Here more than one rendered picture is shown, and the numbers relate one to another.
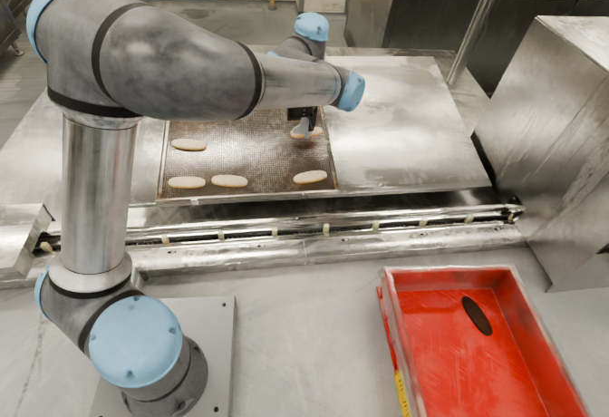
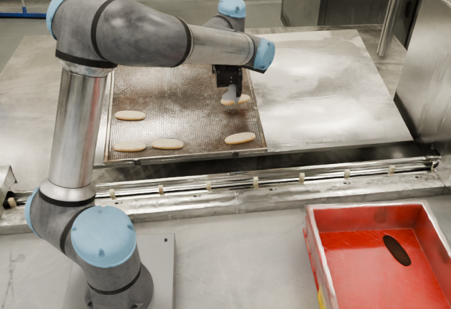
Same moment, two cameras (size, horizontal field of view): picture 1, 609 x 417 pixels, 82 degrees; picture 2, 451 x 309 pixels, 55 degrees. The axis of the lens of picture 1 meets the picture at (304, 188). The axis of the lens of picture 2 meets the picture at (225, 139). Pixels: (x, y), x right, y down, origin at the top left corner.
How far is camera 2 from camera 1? 37 cm
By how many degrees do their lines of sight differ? 9
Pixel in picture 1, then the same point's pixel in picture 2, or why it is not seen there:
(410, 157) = (334, 118)
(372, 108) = (296, 77)
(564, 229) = not seen: outside the picture
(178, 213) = (122, 175)
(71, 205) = (62, 132)
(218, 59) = (164, 25)
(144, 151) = not seen: hidden behind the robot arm
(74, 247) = (62, 164)
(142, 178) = not seen: hidden behind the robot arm
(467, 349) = (386, 277)
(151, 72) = (127, 34)
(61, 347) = (29, 279)
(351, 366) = (278, 291)
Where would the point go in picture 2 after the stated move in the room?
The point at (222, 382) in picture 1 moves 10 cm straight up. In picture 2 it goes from (166, 295) to (162, 269)
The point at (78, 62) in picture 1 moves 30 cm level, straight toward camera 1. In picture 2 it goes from (81, 32) to (154, 120)
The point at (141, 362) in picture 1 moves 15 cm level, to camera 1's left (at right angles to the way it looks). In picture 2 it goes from (109, 244) to (33, 238)
